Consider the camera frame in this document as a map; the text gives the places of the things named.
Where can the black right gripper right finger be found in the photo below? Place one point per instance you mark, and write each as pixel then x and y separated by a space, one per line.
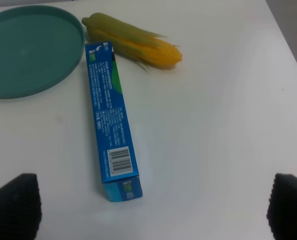
pixel 282 209

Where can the blue toothpaste box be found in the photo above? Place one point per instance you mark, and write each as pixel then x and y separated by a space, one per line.
pixel 117 159

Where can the teal round plate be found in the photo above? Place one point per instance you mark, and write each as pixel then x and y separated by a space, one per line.
pixel 40 46

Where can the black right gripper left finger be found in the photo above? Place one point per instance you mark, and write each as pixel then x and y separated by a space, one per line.
pixel 20 208

